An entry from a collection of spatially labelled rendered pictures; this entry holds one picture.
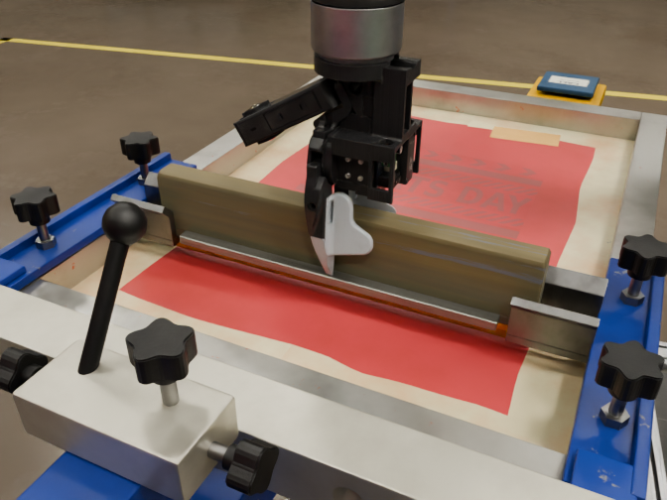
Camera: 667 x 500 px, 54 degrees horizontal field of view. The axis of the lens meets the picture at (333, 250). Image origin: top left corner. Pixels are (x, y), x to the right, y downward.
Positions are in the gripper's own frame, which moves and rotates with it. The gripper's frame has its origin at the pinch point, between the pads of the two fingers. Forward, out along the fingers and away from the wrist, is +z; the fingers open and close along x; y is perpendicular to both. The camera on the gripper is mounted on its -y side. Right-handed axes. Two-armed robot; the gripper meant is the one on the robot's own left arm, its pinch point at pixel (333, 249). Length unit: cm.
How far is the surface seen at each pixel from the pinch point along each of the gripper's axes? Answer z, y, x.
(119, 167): 101, -193, 165
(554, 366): 5.3, 22.9, -1.6
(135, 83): 101, -268, 267
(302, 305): 5.3, -2.0, -3.3
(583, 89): 4, 15, 74
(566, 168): 5.3, 17.4, 41.7
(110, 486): -3.3, 1.5, -33.3
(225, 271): 5.3, -12.4, -1.5
